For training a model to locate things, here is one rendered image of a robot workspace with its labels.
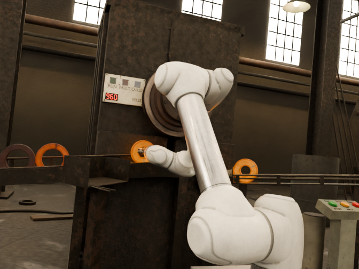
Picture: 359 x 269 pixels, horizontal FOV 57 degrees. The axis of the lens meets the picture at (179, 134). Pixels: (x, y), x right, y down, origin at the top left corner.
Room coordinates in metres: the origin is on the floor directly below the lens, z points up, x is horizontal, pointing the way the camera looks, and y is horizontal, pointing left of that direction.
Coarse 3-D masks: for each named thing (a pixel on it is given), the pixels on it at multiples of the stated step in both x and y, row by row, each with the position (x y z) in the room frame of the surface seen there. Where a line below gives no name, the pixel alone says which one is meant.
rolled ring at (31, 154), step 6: (18, 144) 1.83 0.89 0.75; (6, 150) 1.81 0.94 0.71; (12, 150) 1.82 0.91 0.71; (24, 150) 1.84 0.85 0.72; (30, 150) 1.85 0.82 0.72; (0, 156) 1.80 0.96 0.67; (6, 156) 1.82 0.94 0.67; (30, 156) 1.85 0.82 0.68; (0, 162) 1.80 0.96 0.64; (6, 162) 1.84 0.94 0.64; (30, 162) 1.85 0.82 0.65
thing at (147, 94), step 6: (150, 78) 2.03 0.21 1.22; (150, 84) 2.03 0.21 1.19; (150, 90) 2.03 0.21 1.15; (144, 96) 2.02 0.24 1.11; (144, 102) 2.03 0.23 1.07; (150, 108) 2.04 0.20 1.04; (150, 114) 2.04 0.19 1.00; (210, 114) 2.17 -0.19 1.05; (150, 120) 2.05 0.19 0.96; (156, 120) 2.05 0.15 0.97; (156, 126) 2.05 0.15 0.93; (162, 126) 2.07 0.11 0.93; (168, 132) 2.08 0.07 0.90; (174, 132) 2.09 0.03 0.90; (180, 132) 2.11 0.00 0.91
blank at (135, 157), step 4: (140, 140) 2.06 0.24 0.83; (144, 140) 2.04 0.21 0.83; (136, 144) 2.03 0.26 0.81; (140, 144) 2.04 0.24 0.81; (144, 144) 2.05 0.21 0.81; (148, 144) 2.05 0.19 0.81; (152, 144) 2.06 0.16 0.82; (132, 148) 2.02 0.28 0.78; (136, 148) 2.03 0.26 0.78; (132, 152) 2.03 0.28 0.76; (136, 152) 2.03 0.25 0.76; (132, 156) 2.03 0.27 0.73; (136, 156) 2.04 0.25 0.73; (140, 156) 2.04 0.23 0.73; (136, 160) 2.04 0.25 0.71; (140, 160) 2.04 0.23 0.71; (144, 160) 2.05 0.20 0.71
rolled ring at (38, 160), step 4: (48, 144) 1.88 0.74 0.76; (52, 144) 1.88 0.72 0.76; (56, 144) 1.89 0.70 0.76; (40, 148) 1.86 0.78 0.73; (44, 148) 1.87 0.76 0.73; (48, 148) 1.88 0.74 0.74; (52, 148) 1.89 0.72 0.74; (56, 148) 1.89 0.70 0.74; (60, 148) 1.90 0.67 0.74; (64, 148) 1.90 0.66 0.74; (40, 152) 1.86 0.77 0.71; (44, 152) 1.89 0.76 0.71; (64, 152) 1.91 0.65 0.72; (36, 156) 1.86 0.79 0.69; (40, 156) 1.87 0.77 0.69; (36, 160) 1.86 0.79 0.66; (40, 160) 1.87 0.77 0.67; (36, 164) 1.86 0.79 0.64; (40, 164) 1.87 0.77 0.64
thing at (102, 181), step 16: (64, 160) 1.65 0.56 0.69; (80, 160) 1.57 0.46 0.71; (96, 160) 1.81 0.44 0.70; (112, 160) 1.82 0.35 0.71; (128, 160) 1.74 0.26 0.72; (64, 176) 1.64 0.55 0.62; (80, 176) 1.56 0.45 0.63; (96, 176) 1.82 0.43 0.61; (112, 176) 1.81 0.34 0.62; (128, 176) 1.74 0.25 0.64; (96, 192) 1.68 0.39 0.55; (96, 208) 1.67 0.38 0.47; (96, 224) 1.68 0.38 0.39; (96, 240) 1.69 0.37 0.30; (96, 256) 1.70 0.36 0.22
